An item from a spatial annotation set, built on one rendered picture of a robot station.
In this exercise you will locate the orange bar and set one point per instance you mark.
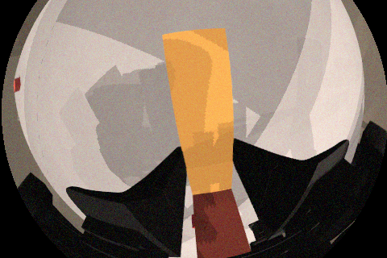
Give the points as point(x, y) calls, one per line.
point(198, 66)

